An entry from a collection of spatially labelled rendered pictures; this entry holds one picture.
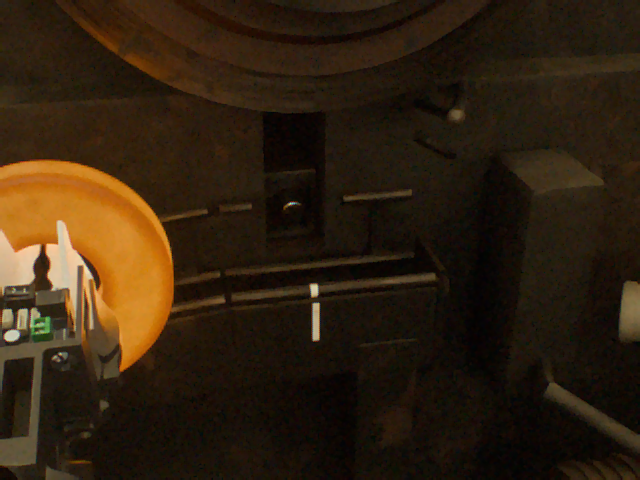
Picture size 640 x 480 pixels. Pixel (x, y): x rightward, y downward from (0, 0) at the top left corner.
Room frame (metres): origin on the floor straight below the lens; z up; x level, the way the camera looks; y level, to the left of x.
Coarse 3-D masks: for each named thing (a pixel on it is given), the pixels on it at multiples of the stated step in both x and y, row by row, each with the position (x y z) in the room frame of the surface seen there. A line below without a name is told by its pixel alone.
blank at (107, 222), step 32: (0, 192) 0.42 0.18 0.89; (32, 192) 0.43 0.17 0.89; (64, 192) 0.43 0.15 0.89; (96, 192) 0.43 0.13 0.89; (128, 192) 0.46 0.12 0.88; (0, 224) 0.42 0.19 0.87; (32, 224) 0.43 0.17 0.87; (64, 224) 0.43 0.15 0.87; (96, 224) 0.43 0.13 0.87; (128, 224) 0.44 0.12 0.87; (160, 224) 0.47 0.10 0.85; (96, 256) 0.43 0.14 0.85; (128, 256) 0.44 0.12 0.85; (160, 256) 0.44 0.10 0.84; (128, 288) 0.43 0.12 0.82; (160, 288) 0.44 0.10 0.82; (128, 320) 0.43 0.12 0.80; (160, 320) 0.44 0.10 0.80; (128, 352) 0.43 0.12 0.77
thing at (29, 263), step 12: (0, 240) 0.40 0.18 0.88; (0, 252) 0.39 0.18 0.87; (12, 252) 0.41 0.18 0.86; (24, 252) 0.43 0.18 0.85; (36, 252) 0.43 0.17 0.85; (0, 264) 0.39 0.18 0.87; (12, 264) 0.41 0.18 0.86; (24, 264) 0.42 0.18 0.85; (36, 264) 0.42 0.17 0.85; (0, 276) 0.38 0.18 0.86; (12, 276) 0.40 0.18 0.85; (24, 276) 0.41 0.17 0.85; (36, 276) 0.42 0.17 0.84; (36, 288) 0.41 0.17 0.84
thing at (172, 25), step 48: (144, 0) 0.57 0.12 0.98; (192, 0) 0.56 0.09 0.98; (240, 0) 0.56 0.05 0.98; (432, 0) 0.59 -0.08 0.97; (480, 0) 0.62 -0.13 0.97; (192, 48) 0.58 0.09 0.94; (240, 48) 0.58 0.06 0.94; (288, 48) 0.59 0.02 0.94; (336, 48) 0.60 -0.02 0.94; (384, 48) 0.61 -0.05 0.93
